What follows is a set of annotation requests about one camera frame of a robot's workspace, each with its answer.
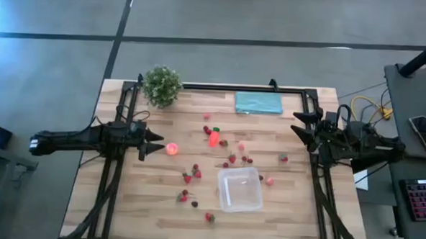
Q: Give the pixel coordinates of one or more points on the white paper sheet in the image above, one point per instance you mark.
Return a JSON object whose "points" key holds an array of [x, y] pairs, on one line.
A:
{"points": [[361, 180]]}

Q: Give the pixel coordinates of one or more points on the pink orange toy peach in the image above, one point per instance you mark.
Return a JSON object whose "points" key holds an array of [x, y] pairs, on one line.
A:
{"points": [[171, 149]]}

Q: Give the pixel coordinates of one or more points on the clear plastic tupperware container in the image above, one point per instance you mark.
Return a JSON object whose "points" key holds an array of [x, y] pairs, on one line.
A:
{"points": [[238, 192]]}

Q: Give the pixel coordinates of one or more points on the potted green plant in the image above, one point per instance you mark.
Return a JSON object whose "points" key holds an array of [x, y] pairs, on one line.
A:
{"points": [[162, 86]]}

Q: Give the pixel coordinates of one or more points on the grey side desk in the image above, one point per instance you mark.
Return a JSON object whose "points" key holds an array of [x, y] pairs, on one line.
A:
{"points": [[404, 106]]}

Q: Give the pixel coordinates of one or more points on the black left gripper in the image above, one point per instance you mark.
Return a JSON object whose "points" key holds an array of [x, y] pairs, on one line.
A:
{"points": [[133, 137]]}

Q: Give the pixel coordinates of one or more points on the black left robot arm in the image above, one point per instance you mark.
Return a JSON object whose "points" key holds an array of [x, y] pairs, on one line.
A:
{"points": [[71, 140]]}

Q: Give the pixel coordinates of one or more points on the black smartphone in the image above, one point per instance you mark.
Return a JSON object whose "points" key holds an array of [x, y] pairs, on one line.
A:
{"points": [[423, 137]]}

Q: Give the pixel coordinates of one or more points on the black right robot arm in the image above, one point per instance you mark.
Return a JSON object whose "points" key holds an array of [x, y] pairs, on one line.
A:
{"points": [[370, 146]]}

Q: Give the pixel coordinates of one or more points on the grey metal cart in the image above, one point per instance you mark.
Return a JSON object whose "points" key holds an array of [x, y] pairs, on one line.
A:
{"points": [[13, 159]]}

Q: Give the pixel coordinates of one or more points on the black pole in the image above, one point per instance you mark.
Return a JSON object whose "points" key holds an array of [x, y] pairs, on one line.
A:
{"points": [[422, 56]]}

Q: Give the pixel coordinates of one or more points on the orange toy carrot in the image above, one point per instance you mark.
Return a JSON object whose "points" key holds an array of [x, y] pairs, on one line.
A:
{"points": [[214, 138]]}

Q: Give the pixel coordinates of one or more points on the black frame clamp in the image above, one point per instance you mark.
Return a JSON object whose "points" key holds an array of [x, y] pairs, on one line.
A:
{"points": [[140, 79], [273, 83]]}

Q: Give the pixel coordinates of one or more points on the dark red cherry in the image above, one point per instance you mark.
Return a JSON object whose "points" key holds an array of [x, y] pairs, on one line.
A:
{"points": [[205, 128], [261, 178]]}

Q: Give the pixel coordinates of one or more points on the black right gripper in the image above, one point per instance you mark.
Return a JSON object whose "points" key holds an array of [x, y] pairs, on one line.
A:
{"points": [[329, 139]]}

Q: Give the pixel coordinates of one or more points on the backlit black keyboard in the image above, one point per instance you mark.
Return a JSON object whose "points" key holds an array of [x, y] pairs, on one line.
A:
{"points": [[423, 200]]}

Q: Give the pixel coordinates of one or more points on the black caster wheel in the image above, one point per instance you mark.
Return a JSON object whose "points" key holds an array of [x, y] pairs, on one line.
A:
{"points": [[393, 232]]}

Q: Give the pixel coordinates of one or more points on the red strawberry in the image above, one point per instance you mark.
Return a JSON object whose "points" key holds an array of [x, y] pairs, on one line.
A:
{"points": [[232, 159], [198, 174], [187, 179], [223, 143], [183, 198], [208, 217], [284, 158]]}

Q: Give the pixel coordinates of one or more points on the black blackberry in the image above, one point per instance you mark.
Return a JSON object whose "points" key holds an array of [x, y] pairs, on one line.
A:
{"points": [[194, 204]]}

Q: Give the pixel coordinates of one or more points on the folded light blue cloth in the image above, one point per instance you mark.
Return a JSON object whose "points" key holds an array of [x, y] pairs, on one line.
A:
{"points": [[258, 102]]}

